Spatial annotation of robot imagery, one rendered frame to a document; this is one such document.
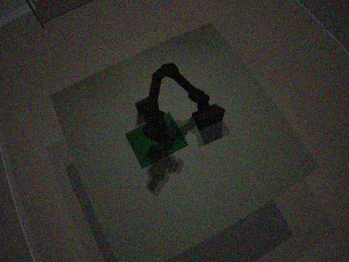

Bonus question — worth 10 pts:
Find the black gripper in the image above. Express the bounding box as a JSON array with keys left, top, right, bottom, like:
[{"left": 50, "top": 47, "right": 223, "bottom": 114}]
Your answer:
[{"left": 158, "top": 121, "right": 179, "bottom": 141}]

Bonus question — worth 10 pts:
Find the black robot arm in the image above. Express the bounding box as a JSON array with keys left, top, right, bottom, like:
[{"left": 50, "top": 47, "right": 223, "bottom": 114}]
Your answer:
[{"left": 142, "top": 63, "right": 211, "bottom": 143}]

